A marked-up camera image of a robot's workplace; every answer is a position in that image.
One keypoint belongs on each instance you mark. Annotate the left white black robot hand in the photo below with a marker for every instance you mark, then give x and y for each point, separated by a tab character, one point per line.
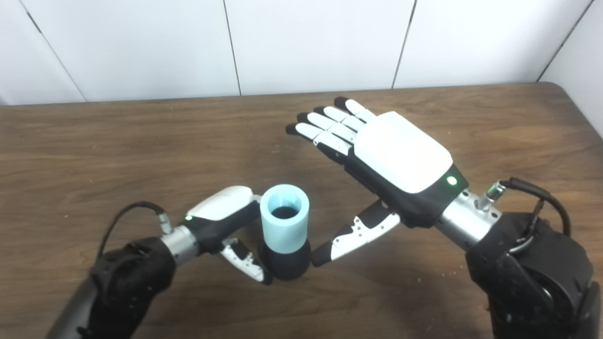
221	202

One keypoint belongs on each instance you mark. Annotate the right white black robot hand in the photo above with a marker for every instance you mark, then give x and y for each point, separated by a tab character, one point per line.
400	150

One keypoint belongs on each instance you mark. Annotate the light blue cylinder cup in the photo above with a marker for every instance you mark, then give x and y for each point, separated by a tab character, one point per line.
285	235

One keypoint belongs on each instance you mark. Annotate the black flared nozzle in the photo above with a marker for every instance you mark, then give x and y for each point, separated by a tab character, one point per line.
287	266

